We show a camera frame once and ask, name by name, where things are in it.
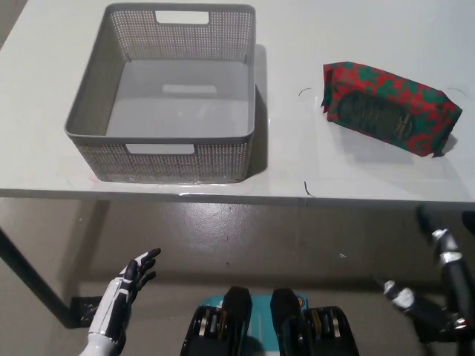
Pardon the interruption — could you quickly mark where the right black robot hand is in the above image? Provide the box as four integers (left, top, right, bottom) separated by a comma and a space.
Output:
373, 205, 475, 344

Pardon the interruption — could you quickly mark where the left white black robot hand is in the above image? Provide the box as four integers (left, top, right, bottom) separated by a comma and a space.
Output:
87, 247, 163, 344

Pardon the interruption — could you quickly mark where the red green coffee bean bag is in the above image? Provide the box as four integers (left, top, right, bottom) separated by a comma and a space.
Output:
320, 61, 464, 159

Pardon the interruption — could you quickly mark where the black floor tape patch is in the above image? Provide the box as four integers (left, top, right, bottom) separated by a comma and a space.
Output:
70, 295, 104, 328

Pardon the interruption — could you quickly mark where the black metal table leg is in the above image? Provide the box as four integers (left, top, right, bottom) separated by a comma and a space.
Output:
0, 225, 82, 329
461, 210, 475, 237

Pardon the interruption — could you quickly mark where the black teal robot body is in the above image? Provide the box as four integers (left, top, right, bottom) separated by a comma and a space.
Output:
180, 285, 361, 356

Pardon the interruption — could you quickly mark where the grey perforated plastic basket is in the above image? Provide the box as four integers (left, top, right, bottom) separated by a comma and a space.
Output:
63, 3, 258, 185

